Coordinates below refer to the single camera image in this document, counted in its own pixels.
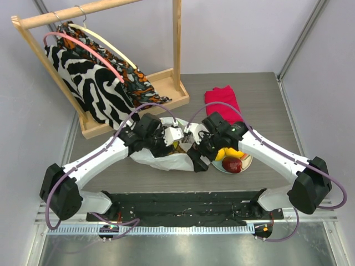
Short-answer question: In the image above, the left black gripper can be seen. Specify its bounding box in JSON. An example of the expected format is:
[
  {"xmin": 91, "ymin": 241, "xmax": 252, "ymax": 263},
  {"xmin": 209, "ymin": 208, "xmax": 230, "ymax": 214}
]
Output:
[{"xmin": 144, "ymin": 126, "xmax": 175, "ymax": 160}]

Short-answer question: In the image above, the yellow fake orange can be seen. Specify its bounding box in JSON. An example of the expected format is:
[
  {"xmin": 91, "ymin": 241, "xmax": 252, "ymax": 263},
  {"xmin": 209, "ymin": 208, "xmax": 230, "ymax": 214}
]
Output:
[{"xmin": 215, "ymin": 148, "xmax": 225, "ymax": 161}]

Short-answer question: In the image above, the brown fake fruit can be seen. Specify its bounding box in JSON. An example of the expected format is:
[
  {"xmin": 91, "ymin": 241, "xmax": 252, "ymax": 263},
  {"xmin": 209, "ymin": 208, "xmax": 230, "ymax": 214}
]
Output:
[{"xmin": 168, "ymin": 145, "xmax": 186, "ymax": 155}]

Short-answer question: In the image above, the dark red fake apple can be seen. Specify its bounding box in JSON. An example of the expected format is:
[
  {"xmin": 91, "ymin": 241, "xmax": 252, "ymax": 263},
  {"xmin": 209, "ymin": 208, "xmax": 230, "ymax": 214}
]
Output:
[{"xmin": 222, "ymin": 157, "xmax": 242, "ymax": 173}]

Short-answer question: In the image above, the white plastic bag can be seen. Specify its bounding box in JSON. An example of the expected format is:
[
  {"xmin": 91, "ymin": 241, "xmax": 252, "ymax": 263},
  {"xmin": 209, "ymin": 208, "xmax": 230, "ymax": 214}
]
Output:
[{"xmin": 129, "ymin": 116, "xmax": 196, "ymax": 172}]

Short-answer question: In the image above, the fake watermelon slice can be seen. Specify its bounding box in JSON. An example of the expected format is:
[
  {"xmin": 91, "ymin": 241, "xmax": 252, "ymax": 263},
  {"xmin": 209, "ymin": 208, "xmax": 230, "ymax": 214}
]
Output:
[{"xmin": 240, "ymin": 154, "xmax": 250, "ymax": 161}]

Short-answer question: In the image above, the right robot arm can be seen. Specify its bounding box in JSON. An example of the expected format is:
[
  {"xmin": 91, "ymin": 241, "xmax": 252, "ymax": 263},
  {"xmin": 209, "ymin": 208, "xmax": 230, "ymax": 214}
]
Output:
[{"xmin": 184, "ymin": 112, "xmax": 332, "ymax": 219}]

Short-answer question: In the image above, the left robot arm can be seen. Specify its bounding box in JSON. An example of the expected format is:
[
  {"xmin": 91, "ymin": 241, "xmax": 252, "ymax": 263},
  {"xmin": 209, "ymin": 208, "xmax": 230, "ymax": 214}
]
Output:
[{"xmin": 40, "ymin": 114, "xmax": 174, "ymax": 221}]

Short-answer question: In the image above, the blue and cream plate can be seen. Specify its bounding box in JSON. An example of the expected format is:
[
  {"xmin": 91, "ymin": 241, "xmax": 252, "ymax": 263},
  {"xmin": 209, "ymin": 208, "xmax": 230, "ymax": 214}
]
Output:
[{"xmin": 212, "ymin": 156, "xmax": 253, "ymax": 174}]

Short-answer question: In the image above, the red cloth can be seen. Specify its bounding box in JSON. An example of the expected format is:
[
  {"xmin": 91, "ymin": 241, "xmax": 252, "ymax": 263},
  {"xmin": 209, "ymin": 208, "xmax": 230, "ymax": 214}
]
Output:
[{"xmin": 205, "ymin": 85, "xmax": 242, "ymax": 124}]

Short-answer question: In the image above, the wooden clothes rack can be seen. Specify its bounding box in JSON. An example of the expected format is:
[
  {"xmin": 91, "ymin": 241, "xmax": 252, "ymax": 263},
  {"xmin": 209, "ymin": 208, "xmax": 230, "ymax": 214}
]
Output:
[{"xmin": 11, "ymin": 1, "xmax": 190, "ymax": 139}]

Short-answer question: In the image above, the orange patterned garment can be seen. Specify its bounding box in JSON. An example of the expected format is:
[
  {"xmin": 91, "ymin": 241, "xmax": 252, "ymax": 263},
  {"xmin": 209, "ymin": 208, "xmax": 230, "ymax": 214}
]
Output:
[{"xmin": 57, "ymin": 21, "xmax": 172, "ymax": 107}]

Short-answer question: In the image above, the black white zebra garment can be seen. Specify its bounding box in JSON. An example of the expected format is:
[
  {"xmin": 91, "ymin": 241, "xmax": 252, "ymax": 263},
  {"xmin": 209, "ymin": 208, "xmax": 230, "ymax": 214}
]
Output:
[{"xmin": 44, "ymin": 45, "xmax": 134, "ymax": 130}]

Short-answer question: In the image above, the cream hanger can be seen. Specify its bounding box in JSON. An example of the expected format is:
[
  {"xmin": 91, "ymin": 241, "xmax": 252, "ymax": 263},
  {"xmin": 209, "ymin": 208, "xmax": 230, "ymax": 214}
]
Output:
[{"xmin": 68, "ymin": 23, "xmax": 137, "ymax": 69}]

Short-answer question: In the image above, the pink hanger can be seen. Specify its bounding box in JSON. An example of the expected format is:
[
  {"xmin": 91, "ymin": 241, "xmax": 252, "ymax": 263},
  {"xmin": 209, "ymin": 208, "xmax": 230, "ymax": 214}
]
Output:
[{"xmin": 43, "ymin": 32, "xmax": 124, "ymax": 83}]

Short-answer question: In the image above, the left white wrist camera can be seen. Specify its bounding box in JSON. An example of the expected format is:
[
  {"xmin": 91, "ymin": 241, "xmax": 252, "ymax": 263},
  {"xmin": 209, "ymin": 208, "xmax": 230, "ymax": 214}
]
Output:
[{"xmin": 163, "ymin": 126, "xmax": 184, "ymax": 146}]

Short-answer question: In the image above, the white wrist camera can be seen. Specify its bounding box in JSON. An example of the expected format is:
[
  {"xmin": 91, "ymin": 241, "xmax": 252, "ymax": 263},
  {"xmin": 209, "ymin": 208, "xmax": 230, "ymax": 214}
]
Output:
[
  {"xmin": 183, "ymin": 123, "xmax": 209, "ymax": 145},
  {"xmin": 163, "ymin": 126, "xmax": 184, "ymax": 146}
]

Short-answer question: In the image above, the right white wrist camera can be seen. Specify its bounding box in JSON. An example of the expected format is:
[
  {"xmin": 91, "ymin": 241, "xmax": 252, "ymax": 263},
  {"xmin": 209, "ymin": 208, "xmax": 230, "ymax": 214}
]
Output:
[{"xmin": 183, "ymin": 123, "xmax": 209, "ymax": 145}]

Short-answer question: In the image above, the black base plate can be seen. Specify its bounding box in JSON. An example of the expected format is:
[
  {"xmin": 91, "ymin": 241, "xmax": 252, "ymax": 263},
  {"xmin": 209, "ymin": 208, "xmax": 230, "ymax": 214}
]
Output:
[{"xmin": 103, "ymin": 191, "xmax": 284, "ymax": 227}]

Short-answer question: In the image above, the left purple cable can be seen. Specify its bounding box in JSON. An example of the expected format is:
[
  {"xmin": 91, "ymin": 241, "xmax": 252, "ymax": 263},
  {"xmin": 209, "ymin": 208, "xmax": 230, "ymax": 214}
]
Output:
[{"xmin": 45, "ymin": 103, "xmax": 178, "ymax": 241}]

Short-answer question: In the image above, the purple cable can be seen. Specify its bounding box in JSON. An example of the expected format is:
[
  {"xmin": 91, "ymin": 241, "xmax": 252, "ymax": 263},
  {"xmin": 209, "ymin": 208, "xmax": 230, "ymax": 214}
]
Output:
[
  {"xmin": 184, "ymin": 101, "xmax": 348, "ymax": 242},
  {"xmin": 45, "ymin": 103, "xmax": 178, "ymax": 241}
]

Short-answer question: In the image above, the white slotted cable duct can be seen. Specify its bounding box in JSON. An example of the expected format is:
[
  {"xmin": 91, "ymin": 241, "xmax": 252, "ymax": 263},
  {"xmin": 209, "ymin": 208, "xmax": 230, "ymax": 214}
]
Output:
[{"xmin": 47, "ymin": 223, "xmax": 255, "ymax": 236}]

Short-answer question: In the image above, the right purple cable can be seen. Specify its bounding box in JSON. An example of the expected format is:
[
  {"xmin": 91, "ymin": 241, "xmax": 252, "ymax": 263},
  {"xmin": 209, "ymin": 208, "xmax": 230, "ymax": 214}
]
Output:
[{"xmin": 184, "ymin": 101, "xmax": 348, "ymax": 242}]

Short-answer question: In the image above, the aluminium rail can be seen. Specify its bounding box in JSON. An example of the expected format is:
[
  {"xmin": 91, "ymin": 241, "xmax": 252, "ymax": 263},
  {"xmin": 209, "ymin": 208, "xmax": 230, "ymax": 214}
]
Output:
[{"xmin": 34, "ymin": 203, "xmax": 338, "ymax": 224}]

